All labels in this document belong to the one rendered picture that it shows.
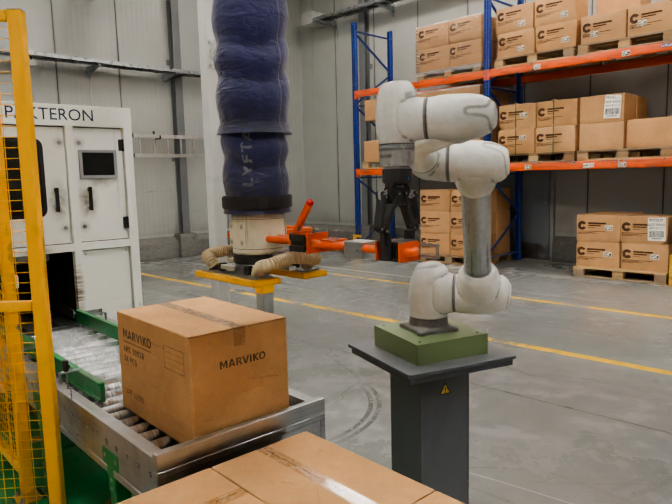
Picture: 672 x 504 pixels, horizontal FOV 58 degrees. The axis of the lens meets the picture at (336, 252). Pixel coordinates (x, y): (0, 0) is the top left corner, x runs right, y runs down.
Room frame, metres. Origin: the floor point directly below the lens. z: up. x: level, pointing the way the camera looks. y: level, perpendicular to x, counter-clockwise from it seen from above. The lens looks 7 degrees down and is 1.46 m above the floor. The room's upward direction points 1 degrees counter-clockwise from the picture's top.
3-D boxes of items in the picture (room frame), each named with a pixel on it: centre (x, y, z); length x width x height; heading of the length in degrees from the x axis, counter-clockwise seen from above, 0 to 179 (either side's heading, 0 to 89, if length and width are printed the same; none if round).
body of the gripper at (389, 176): (1.55, -0.16, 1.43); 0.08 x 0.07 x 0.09; 132
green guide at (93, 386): (3.01, 1.55, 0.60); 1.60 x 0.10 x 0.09; 42
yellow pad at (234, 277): (1.91, 0.32, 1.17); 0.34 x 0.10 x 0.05; 43
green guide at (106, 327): (3.36, 1.15, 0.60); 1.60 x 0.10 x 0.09; 42
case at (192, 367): (2.31, 0.54, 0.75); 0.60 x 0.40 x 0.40; 41
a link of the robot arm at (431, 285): (2.42, -0.38, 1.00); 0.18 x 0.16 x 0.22; 74
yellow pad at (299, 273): (2.04, 0.18, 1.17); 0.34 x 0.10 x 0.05; 43
